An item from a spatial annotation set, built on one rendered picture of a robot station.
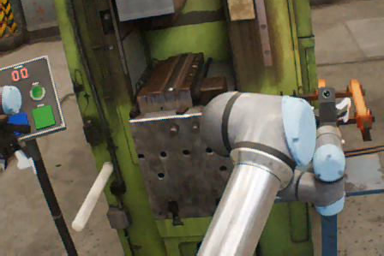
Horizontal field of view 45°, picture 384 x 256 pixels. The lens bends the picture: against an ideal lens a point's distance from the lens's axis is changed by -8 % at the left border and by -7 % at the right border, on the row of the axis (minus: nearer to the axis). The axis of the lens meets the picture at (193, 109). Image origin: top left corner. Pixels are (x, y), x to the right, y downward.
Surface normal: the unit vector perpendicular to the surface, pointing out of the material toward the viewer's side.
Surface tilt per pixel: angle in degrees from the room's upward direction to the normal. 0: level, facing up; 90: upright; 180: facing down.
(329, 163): 91
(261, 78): 90
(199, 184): 90
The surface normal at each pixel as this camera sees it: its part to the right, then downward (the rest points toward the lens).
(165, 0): -0.13, 0.41
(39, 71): 0.17, -0.17
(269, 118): -0.41, -0.43
